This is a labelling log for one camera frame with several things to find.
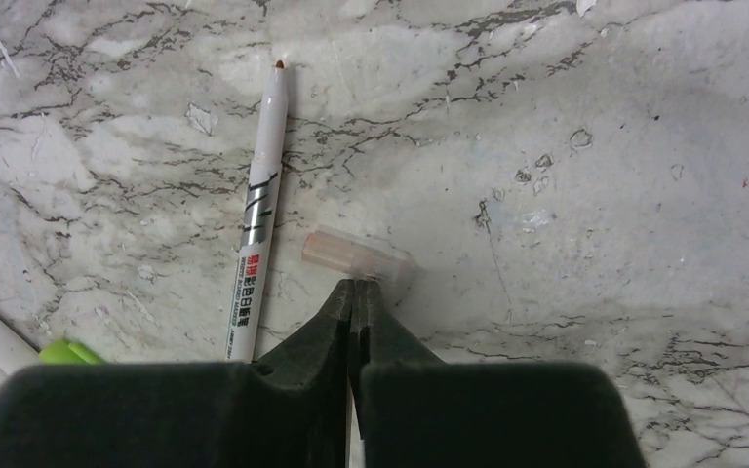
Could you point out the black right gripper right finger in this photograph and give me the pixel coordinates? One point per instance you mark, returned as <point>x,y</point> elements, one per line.
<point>415,410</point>

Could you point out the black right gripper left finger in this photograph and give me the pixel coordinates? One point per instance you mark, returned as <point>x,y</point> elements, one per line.
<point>287,409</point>

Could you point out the translucent orange pen cap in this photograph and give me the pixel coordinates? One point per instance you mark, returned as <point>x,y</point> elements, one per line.
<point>358,257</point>

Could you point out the green pen cap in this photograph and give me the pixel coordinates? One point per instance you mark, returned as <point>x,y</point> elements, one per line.
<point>68,353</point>

